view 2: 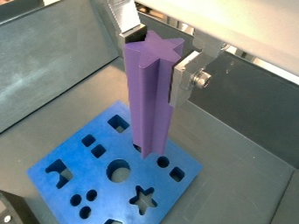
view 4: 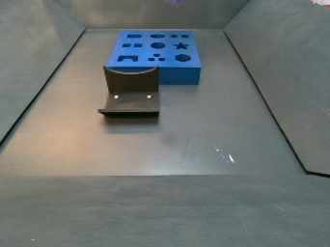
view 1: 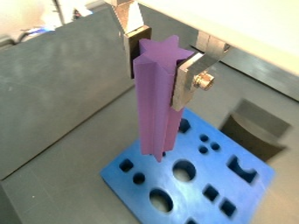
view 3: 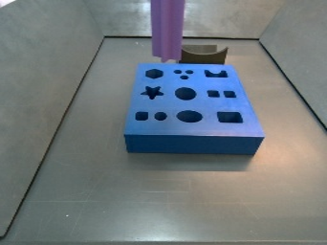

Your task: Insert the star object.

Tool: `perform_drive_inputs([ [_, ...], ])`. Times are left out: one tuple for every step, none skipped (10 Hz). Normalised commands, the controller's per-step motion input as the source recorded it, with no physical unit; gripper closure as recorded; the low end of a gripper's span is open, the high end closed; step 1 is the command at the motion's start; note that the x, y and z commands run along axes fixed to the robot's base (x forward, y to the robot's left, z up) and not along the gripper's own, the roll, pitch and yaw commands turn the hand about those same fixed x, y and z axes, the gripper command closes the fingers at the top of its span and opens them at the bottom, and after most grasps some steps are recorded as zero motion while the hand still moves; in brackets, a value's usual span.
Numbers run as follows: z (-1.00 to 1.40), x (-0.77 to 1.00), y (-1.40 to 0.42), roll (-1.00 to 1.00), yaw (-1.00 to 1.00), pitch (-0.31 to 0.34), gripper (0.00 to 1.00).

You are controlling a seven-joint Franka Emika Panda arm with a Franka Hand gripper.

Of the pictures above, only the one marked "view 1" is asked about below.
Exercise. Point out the purple star-shaped peg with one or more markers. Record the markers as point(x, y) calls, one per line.
point(154, 71)

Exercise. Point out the blue shape-sorting board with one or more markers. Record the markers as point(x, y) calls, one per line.
point(206, 182)

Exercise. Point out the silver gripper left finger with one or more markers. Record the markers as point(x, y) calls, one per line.
point(132, 28)

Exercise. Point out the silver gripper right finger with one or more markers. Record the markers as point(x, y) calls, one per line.
point(192, 74)

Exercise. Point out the dark curved block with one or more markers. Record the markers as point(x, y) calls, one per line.
point(255, 129)

